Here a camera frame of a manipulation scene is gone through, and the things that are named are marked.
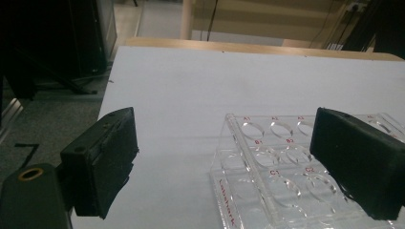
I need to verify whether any black cable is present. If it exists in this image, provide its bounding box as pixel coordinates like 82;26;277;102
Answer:
205;0;220;42

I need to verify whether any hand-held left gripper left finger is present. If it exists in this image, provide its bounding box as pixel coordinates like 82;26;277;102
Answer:
59;107;140;220

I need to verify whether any clear plastic well plate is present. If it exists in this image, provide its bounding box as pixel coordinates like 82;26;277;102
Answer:
209;112;405;229

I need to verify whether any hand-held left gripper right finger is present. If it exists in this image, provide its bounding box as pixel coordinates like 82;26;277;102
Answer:
309;107;405;221

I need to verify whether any wooden table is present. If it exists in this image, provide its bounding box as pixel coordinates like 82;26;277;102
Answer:
124;36;405;62

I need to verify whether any white power socket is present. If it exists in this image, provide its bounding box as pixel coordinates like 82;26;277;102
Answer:
348;1;368;13

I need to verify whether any black cabinet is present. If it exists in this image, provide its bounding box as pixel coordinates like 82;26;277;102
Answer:
0;0;118;96

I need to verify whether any light wooden desk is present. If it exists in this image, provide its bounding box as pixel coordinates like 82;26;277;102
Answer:
180;0;367;49

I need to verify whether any black curtain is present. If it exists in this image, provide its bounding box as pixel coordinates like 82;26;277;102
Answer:
342;0;405;60

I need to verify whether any black metal stand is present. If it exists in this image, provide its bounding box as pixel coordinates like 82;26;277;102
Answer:
18;49;98;95

